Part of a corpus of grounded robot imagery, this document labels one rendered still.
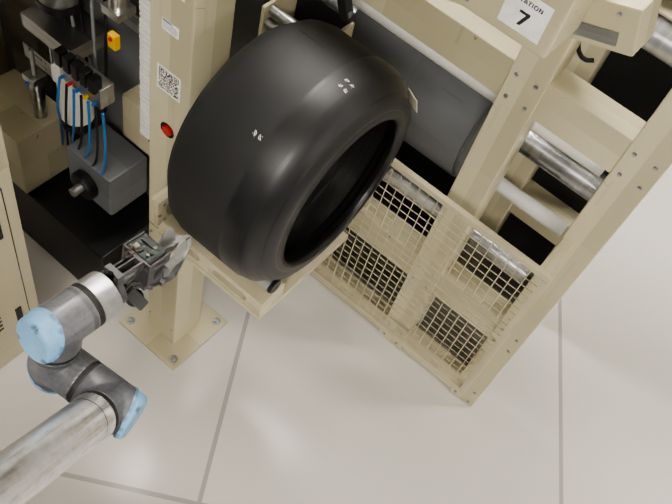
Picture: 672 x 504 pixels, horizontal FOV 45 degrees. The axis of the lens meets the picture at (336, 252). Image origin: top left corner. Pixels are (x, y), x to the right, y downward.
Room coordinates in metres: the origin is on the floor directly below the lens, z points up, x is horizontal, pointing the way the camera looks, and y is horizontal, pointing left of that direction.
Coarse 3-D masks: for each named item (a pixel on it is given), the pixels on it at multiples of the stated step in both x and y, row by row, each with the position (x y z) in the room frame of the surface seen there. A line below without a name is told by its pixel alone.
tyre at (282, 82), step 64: (256, 64) 1.17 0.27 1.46; (320, 64) 1.22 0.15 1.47; (384, 64) 1.33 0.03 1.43; (192, 128) 1.05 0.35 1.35; (320, 128) 1.08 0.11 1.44; (384, 128) 1.44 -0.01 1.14; (192, 192) 0.98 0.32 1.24; (256, 192) 0.96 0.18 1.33; (320, 192) 1.34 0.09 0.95; (256, 256) 0.93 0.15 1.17
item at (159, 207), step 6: (162, 192) 1.17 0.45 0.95; (150, 198) 1.14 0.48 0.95; (156, 198) 1.14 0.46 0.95; (162, 198) 1.15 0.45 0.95; (150, 204) 1.14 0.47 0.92; (156, 204) 1.13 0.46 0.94; (162, 204) 1.14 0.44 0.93; (168, 204) 1.16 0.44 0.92; (150, 210) 1.14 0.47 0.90; (156, 210) 1.13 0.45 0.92; (162, 210) 1.14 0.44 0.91; (168, 210) 1.16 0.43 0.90; (150, 216) 1.14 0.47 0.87; (156, 216) 1.13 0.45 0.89; (162, 216) 1.14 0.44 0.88; (156, 222) 1.13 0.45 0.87
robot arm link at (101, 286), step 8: (96, 272) 0.70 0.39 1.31; (80, 280) 0.67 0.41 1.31; (88, 280) 0.67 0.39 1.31; (96, 280) 0.68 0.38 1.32; (104, 280) 0.68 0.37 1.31; (88, 288) 0.66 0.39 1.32; (96, 288) 0.66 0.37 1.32; (104, 288) 0.67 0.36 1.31; (112, 288) 0.68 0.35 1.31; (96, 296) 0.65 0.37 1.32; (104, 296) 0.66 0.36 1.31; (112, 296) 0.66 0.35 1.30; (120, 296) 0.67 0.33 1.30; (104, 304) 0.64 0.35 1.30; (112, 304) 0.65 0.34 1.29; (120, 304) 0.66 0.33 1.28; (104, 312) 0.67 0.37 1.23; (112, 312) 0.65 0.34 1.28
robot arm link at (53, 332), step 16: (80, 288) 0.65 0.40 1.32; (48, 304) 0.60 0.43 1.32; (64, 304) 0.61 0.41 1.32; (80, 304) 0.62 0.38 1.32; (96, 304) 0.64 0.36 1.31; (32, 320) 0.56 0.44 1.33; (48, 320) 0.57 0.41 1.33; (64, 320) 0.58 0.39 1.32; (80, 320) 0.60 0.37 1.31; (96, 320) 0.62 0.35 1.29; (32, 336) 0.54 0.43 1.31; (48, 336) 0.55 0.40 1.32; (64, 336) 0.56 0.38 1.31; (80, 336) 0.58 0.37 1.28; (32, 352) 0.53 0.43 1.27; (48, 352) 0.53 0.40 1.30; (64, 352) 0.55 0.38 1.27
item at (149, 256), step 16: (144, 240) 0.79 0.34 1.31; (128, 256) 0.76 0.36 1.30; (144, 256) 0.76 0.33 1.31; (160, 256) 0.78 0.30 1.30; (112, 272) 0.71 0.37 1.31; (128, 272) 0.71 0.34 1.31; (144, 272) 0.74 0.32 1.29; (160, 272) 0.77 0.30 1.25; (128, 288) 0.71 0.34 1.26; (144, 288) 0.73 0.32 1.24
